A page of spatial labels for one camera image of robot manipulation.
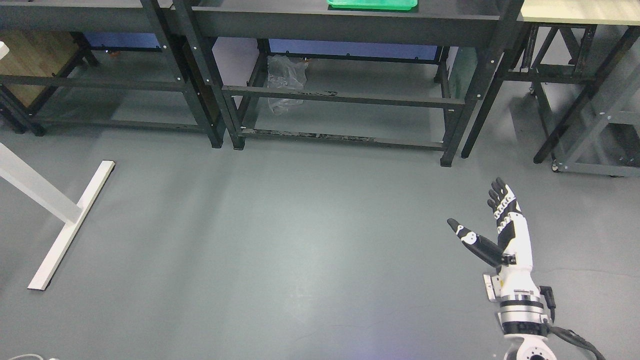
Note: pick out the green plastic tray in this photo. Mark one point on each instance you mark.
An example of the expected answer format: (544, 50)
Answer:
(392, 5)

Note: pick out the clear plastic bag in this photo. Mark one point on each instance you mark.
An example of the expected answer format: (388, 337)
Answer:
(285, 73)

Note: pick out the black metal left shelf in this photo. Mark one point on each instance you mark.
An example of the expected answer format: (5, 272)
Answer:
(111, 63)

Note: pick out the white table leg base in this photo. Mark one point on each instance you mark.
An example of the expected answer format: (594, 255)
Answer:
(73, 214)

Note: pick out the grey metal right rack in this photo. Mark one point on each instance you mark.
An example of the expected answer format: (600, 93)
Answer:
(581, 60)

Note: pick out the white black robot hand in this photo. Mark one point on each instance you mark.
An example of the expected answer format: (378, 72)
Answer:
(511, 254)

